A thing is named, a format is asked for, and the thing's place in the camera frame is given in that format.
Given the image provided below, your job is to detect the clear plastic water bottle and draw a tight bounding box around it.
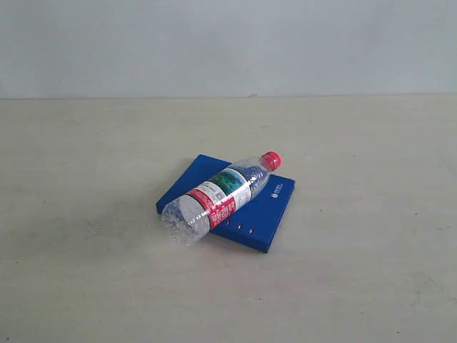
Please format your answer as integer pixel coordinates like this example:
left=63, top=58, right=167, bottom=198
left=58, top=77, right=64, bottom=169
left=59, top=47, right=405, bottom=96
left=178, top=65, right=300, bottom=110
left=161, top=151, right=281, bottom=246

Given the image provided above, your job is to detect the blue ring binder notebook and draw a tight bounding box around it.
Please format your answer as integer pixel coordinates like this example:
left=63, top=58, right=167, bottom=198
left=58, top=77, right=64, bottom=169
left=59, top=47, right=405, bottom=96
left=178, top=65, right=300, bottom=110
left=156, top=154, right=295, bottom=253

